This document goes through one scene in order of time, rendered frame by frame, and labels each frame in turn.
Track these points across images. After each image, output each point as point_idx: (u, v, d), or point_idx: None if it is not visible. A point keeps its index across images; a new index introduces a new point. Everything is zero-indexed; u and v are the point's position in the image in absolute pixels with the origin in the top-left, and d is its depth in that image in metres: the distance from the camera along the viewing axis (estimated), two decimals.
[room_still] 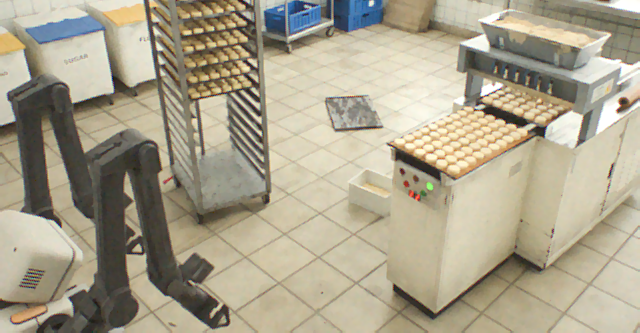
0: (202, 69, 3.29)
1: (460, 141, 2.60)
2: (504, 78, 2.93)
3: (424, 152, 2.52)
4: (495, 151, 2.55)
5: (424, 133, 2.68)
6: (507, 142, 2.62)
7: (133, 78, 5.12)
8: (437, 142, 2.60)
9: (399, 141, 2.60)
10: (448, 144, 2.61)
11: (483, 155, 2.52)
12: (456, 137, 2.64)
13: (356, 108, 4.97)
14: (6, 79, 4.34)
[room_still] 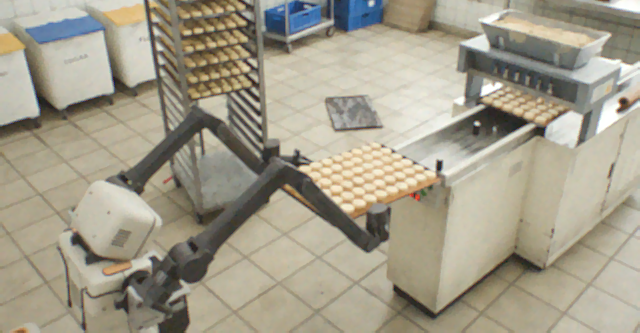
0: (202, 69, 3.29)
1: (353, 181, 2.19)
2: (504, 78, 2.93)
3: None
4: (392, 195, 2.14)
5: (314, 168, 2.27)
6: (409, 185, 2.21)
7: (133, 78, 5.12)
8: (326, 180, 2.18)
9: None
10: (339, 183, 2.20)
11: (376, 199, 2.11)
12: (350, 175, 2.23)
13: (356, 108, 4.97)
14: (6, 79, 4.34)
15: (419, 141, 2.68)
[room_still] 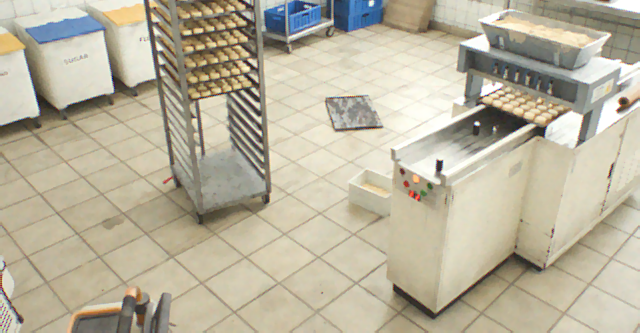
0: (202, 69, 3.29)
1: None
2: (504, 78, 2.93)
3: None
4: None
5: None
6: None
7: (133, 78, 5.12)
8: None
9: None
10: None
11: None
12: None
13: (356, 108, 4.97)
14: (6, 79, 4.34)
15: (419, 141, 2.68)
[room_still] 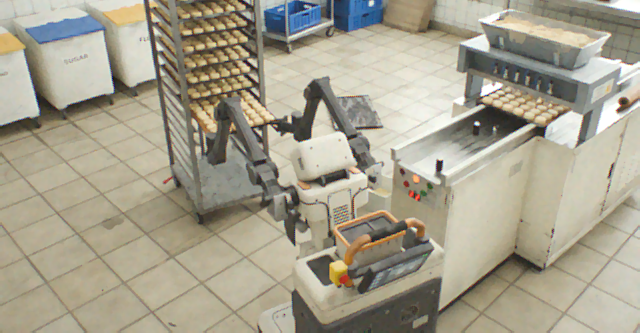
0: (202, 69, 3.29)
1: None
2: (504, 78, 2.93)
3: None
4: (253, 99, 3.33)
5: (208, 118, 3.10)
6: (245, 92, 3.41)
7: (133, 78, 5.12)
8: None
9: (215, 130, 2.98)
10: None
11: None
12: None
13: (356, 108, 4.97)
14: (6, 79, 4.34)
15: (419, 141, 2.68)
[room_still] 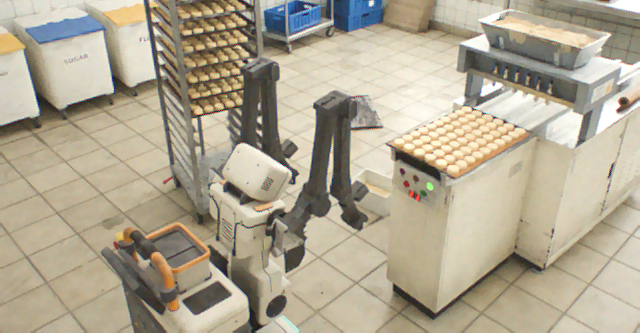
0: (202, 69, 3.29)
1: None
2: (504, 78, 2.93)
3: (221, 104, 3.25)
4: None
5: None
6: None
7: (133, 78, 5.12)
8: (211, 97, 3.33)
9: (198, 110, 3.18)
10: None
11: None
12: None
13: (356, 108, 4.97)
14: (6, 79, 4.34)
15: None
